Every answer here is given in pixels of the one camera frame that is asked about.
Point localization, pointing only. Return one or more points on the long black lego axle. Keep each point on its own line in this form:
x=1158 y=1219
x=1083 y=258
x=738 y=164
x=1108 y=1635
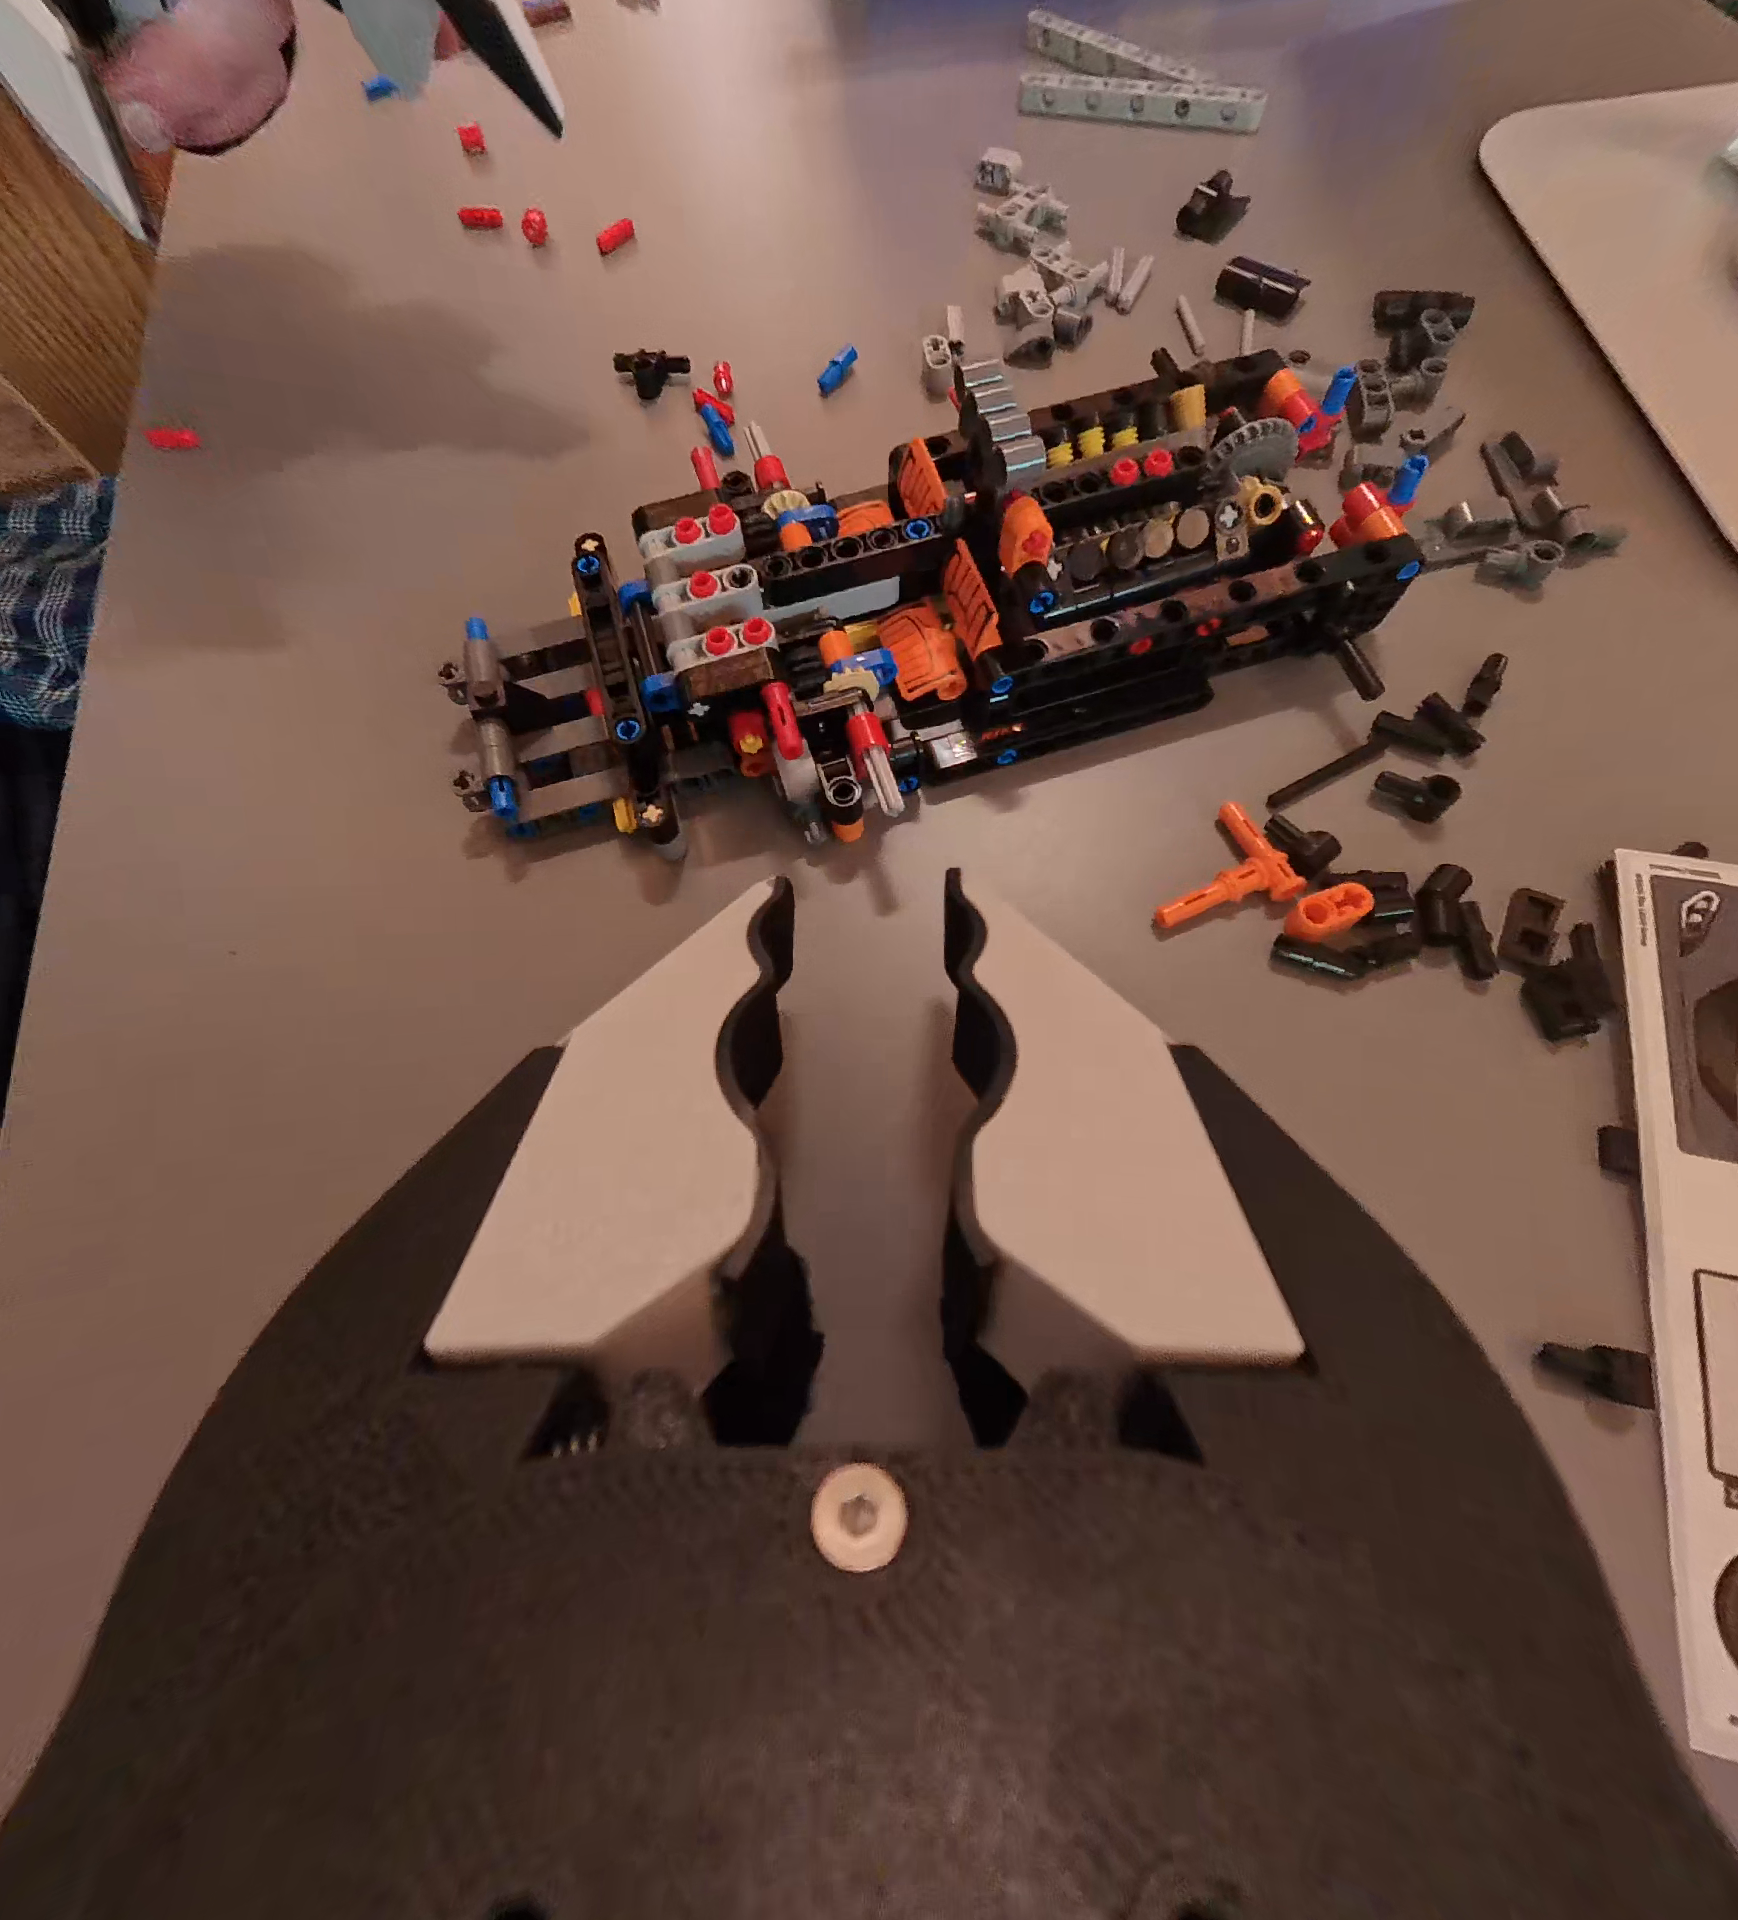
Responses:
x=1326 y=775

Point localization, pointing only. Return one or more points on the black lego cross connector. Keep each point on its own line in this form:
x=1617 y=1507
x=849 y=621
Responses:
x=652 y=369

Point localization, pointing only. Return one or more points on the white stand with flat base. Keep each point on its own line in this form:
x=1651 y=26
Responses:
x=1635 y=271

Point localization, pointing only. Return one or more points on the scattered red lego pins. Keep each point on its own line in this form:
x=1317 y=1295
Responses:
x=479 y=218

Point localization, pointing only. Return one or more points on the pile of black lego connectors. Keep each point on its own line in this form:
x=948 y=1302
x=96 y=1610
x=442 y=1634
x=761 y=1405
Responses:
x=1440 y=908

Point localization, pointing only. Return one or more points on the blue lego pin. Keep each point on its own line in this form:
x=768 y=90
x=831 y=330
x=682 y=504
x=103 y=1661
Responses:
x=715 y=422
x=837 y=369

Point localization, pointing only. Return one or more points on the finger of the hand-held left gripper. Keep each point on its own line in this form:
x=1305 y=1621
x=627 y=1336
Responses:
x=510 y=44
x=45 y=74

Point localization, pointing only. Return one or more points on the white sticker sheet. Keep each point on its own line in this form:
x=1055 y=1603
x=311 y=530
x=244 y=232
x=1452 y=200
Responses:
x=1679 y=1200

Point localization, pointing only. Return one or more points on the pile of dark grey lego connectors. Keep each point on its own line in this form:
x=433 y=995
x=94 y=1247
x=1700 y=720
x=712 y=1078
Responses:
x=1537 y=510

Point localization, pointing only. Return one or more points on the black lego panel piece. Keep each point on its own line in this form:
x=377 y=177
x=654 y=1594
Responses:
x=1212 y=207

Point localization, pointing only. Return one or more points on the partly built lego car chassis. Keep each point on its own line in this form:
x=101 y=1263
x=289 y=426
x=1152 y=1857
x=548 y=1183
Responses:
x=1110 y=600

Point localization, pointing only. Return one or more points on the orange two-hole lego connector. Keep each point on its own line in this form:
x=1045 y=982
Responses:
x=1330 y=912

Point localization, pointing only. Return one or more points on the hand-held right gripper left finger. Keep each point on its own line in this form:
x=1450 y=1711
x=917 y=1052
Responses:
x=614 y=1169

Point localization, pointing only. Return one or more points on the light grey lego beam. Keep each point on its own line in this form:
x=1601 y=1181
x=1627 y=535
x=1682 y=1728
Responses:
x=1140 y=103
x=1110 y=43

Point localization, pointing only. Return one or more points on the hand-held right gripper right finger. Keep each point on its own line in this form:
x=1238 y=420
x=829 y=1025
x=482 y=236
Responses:
x=1124 y=1186

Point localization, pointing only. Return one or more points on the wooden furniture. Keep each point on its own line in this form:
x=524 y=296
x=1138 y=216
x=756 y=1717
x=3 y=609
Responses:
x=15 y=300

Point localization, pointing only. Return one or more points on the person's left hand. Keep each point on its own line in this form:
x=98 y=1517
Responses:
x=209 y=69

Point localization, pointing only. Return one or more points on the orange lego axle connector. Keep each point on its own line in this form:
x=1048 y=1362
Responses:
x=1235 y=888

